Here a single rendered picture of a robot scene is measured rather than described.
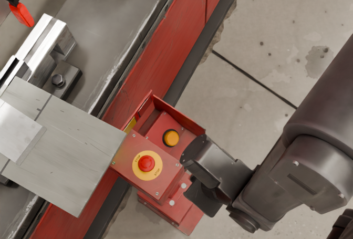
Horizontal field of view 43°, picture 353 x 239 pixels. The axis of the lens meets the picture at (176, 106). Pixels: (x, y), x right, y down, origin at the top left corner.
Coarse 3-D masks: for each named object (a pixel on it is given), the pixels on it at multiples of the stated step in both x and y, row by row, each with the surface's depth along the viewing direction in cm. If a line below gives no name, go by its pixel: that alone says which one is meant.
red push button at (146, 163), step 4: (144, 156) 105; (148, 156) 105; (140, 160) 105; (144, 160) 104; (148, 160) 104; (152, 160) 105; (140, 164) 104; (144, 164) 104; (148, 164) 104; (152, 164) 104; (140, 168) 104; (144, 168) 104; (148, 168) 104; (152, 168) 104
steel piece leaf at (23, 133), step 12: (0, 108) 89; (12, 108) 89; (0, 120) 88; (12, 120) 88; (24, 120) 88; (0, 132) 88; (12, 132) 88; (24, 132) 88; (36, 132) 87; (0, 144) 87; (12, 144) 87; (24, 144) 87; (12, 156) 86; (24, 156) 85
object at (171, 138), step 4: (168, 132) 114; (172, 132) 114; (164, 136) 115; (168, 136) 114; (172, 136) 114; (176, 136) 115; (164, 140) 115; (168, 140) 114; (172, 140) 115; (176, 140) 115; (168, 144) 114; (172, 144) 115
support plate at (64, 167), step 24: (24, 96) 90; (48, 96) 90; (48, 120) 88; (72, 120) 88; (96, 120) 88; (48, 144) 87; (72, 144) 87; (96, 144) 86; (120, 144) 87; (0, 168) 86; (24, 168) 85; (48, 168) 85; (72, 168) 85; (96, 168) 85; (48, 192) 84; (72, 192) 84
